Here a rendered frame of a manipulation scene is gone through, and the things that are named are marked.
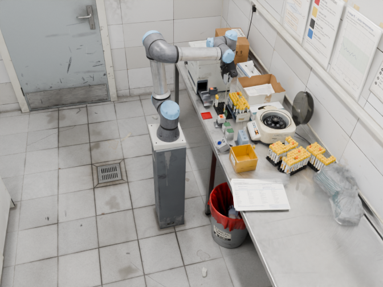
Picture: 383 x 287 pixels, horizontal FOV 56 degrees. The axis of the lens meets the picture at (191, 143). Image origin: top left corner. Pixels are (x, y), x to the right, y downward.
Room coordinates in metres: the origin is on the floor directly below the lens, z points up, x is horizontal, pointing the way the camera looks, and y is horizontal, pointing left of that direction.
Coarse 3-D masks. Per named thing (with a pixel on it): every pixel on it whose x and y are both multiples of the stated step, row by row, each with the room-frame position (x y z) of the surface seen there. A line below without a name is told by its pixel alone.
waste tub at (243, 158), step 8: (248, 144) 1.61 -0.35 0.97; (232, 152) 1.54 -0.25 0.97; (240, 152) 1.59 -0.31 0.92; (248, 152) 1.60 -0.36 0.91; (232, 160) 1.52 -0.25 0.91; (240, 160) 1.56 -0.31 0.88; (248, 160) 1.47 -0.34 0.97; (256, 160) 1.48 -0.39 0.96; (240, 168) 1.46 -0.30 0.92; (248, 168) 1.47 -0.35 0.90
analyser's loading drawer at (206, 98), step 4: (200, 88) 2.27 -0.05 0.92; (204, 88) 2.27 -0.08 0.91; (200, 92) 2.21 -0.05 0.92; (204, 92) 2.18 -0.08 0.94; (208, 92) 2.19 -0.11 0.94; (204, 96) 2.13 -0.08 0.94; (208, 96) 2.14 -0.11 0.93; (204, 100) 2.12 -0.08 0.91; (208, 100) 2.12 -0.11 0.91; (212, 100) 2.09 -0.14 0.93; (204, 104) 2.08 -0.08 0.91; (208, 104) 2.08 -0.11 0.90; (212, 104) 2.09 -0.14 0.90
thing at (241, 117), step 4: (228, 100) 2.12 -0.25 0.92; (232, 104) 2.04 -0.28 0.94; (232, 112) 2.03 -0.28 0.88; (236, 112) 1.96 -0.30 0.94; (244, 112) 1.96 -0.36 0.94; (248, 112) 1.96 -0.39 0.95; (236, 116) 1.95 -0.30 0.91; (240, 116) 1.94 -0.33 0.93; (244, 116) 1.95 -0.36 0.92; (248, 116) 1.95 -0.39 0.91; (236, 120) 1.93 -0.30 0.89; (240, 120) 1.94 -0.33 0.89; (244, 120) 1.95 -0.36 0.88; (248, 120) 1.96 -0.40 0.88
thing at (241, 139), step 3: (240, 132) 1.71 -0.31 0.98; (243, 132) 1.71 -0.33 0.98; (240, 135) 1.69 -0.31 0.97; (246, 135) 1.69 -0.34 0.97; (237, 138) 1.73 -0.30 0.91; (240, 138) 1.68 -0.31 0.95; (243, 138) 1.66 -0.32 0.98; (246, 138) 1.66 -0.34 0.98; (234, 141) 1.73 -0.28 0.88; (237, 141) 1.72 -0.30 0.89; (240, 141) 1.67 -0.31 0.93; (243, 141) 1.64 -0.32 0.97; (246, 141) 1.64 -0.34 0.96; (237, 144) 1.70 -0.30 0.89; (240, 144) 1.66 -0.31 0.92; (243, 144) 1.64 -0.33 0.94
